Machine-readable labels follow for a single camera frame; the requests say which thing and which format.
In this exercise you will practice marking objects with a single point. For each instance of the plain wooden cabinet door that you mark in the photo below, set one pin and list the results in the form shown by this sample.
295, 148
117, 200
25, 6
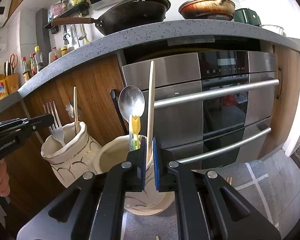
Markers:
22, 180

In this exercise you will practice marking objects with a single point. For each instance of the pale cream chopstick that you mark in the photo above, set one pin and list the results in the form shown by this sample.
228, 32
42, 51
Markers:
151, 100
76, 115

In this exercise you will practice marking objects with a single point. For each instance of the spice jar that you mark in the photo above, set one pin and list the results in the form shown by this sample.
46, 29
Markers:
64, 2

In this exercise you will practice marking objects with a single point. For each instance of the silver fork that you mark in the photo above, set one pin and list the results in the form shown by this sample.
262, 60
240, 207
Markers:
58, 132

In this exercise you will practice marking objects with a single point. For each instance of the silver hanging spatula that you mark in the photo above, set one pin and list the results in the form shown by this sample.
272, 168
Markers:
73, 37

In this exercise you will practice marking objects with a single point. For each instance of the green air fryer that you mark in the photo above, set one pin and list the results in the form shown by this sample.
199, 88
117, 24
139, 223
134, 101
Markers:
247, 17

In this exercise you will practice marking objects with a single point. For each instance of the white jug red cap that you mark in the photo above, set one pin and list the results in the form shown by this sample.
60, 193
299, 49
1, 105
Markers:
53, 57

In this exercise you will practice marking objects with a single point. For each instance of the black wok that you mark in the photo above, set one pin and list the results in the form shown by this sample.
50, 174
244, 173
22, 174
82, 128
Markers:
135, 15

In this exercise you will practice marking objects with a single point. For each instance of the yellow lid jar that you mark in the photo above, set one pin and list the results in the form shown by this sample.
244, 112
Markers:
64, 52

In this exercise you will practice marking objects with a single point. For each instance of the large silver spoon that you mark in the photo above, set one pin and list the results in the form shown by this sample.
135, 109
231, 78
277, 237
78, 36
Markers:
131, 100

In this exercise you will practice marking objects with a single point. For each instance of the grey speckled kitchen counter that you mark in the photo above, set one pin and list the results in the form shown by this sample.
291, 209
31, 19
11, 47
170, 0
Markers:
140, 35

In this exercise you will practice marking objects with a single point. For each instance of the yellow knife block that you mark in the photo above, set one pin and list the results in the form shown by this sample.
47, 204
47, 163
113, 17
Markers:
12, 85

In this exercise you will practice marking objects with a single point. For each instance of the black hanging peeler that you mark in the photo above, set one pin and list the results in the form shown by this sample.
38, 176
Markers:
66, 38

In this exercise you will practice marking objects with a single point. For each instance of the yellow cooking oil bottle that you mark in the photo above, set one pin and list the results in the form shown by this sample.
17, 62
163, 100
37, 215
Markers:
0, 90

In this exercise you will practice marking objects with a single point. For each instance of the white dish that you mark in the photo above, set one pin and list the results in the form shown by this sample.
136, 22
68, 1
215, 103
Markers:
272, 29

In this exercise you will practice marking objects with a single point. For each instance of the pink packet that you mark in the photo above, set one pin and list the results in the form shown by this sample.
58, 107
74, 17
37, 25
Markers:
56, 12

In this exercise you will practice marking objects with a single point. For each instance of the narrow wooden cabinet door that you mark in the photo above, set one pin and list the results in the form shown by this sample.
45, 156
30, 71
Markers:
290, 80

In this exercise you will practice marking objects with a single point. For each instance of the yellow hanging ladle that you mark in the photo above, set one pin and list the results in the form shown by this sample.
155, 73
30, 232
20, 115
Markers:
87, 39

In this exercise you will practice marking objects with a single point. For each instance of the clear bottle yellow cap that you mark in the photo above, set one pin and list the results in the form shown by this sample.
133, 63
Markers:
39, 62

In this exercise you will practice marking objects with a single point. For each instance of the dark sauce bottle red cap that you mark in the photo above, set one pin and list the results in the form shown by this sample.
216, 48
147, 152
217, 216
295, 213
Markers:
33, 67
26, 72

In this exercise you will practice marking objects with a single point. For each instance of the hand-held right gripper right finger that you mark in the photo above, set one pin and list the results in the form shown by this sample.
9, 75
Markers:
156, 165

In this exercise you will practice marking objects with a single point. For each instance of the stainless steel built-in oven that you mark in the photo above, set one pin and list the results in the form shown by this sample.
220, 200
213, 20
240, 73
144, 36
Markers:
177, 120

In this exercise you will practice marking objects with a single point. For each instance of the black wall shelf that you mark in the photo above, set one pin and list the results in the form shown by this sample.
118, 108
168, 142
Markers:
65, 15

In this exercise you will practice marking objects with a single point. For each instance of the small silver spoon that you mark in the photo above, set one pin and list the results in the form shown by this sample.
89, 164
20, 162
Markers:
70, 108

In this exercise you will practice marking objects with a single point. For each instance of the white floral ceramic utensil holder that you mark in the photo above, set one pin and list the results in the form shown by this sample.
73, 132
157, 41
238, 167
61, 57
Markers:
65, 160

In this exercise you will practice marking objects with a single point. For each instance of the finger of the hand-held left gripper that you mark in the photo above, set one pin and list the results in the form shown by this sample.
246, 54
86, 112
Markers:
43, 121

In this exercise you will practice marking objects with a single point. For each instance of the grey checked tablecloth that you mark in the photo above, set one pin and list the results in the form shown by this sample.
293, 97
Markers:
252, 187

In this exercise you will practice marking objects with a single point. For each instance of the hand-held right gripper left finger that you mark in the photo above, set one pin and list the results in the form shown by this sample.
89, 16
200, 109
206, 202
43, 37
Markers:
141, 162

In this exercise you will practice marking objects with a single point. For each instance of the gold fork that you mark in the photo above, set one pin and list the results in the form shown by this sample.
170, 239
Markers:
228, 180

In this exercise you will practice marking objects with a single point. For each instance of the person's left hand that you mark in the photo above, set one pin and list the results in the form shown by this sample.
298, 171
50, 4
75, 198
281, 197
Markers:
2, 180

